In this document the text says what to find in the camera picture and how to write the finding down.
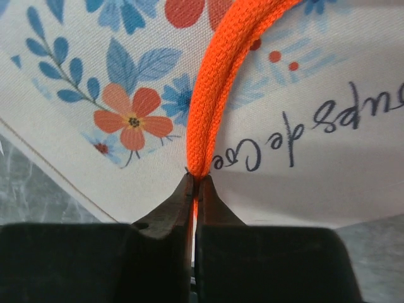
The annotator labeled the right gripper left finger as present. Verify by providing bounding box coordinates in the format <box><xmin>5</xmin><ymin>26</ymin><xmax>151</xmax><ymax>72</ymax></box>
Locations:
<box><xmin>1</xmin><ymin>174</ymin><xmax>193</xmax><ymax>302</ymax></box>

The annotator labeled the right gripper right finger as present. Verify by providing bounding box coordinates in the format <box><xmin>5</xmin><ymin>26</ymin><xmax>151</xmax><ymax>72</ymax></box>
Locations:
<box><xmin>195</xmin><ymin>176</ymin><xmax>362</xmax><ymax>302</ymax></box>

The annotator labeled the floral canvas tote bag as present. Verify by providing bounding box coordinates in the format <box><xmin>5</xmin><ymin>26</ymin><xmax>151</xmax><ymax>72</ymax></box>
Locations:
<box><xmin>1</xmin><ymin>1</ymin><xmax>403</xmax><ymax>227</ymax></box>

